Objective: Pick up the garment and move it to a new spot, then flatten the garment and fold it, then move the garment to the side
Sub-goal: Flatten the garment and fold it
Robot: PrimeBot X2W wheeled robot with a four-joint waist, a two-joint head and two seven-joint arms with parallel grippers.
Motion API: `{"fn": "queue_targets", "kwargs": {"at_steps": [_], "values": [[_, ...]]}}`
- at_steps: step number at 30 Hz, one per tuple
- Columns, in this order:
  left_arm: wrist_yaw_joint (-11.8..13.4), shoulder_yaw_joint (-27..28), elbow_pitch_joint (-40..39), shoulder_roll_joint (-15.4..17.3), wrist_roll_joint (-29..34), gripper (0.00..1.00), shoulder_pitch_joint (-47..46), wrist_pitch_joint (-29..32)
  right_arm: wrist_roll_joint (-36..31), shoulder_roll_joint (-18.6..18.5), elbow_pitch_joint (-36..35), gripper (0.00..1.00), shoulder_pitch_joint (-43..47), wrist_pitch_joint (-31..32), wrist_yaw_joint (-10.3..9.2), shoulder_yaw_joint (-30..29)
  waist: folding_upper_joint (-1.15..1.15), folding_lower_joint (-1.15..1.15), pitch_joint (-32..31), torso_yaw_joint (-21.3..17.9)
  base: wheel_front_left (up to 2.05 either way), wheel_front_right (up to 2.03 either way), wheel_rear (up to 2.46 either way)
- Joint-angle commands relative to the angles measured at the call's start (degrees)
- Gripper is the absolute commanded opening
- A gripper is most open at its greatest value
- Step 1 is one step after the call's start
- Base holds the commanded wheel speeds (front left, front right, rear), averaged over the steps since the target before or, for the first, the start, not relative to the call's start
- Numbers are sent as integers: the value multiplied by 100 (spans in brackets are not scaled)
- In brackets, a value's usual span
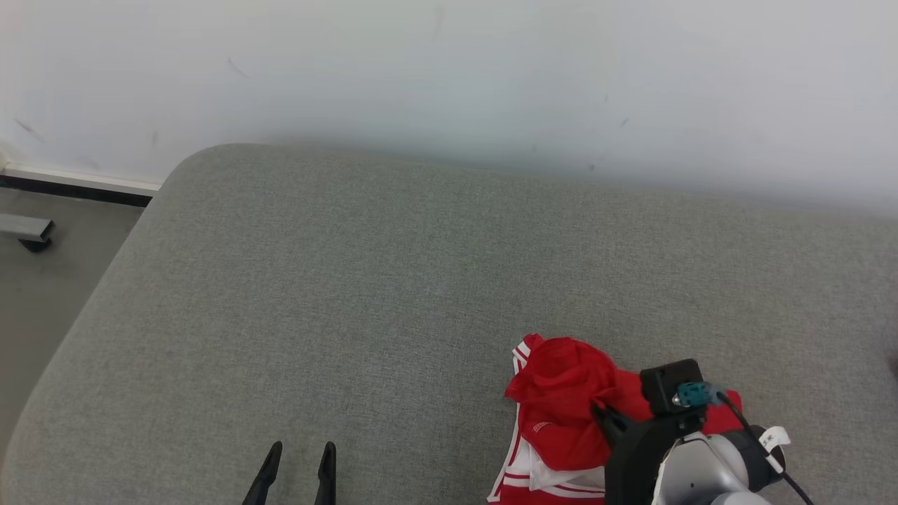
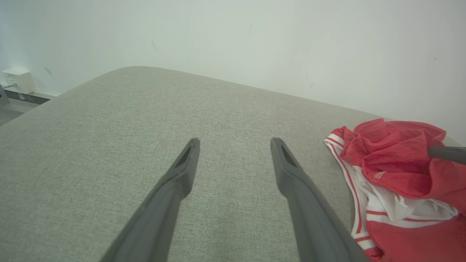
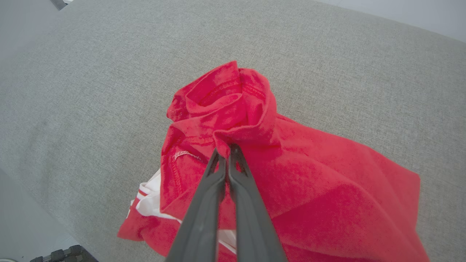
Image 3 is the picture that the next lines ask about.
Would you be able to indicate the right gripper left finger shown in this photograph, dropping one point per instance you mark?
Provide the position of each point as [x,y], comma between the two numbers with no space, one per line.
[204,214]

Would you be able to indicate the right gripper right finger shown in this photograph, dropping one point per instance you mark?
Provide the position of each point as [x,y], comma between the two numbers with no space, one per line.
[251,218]

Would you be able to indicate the red basketball jersey white trim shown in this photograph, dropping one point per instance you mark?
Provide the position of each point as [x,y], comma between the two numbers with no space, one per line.
[320,182]

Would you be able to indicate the black ridged robot base part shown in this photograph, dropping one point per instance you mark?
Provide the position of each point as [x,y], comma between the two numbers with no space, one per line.
[65,254]

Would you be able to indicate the white and black baseboard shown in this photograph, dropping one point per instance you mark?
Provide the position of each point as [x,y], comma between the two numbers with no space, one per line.
[58,3]

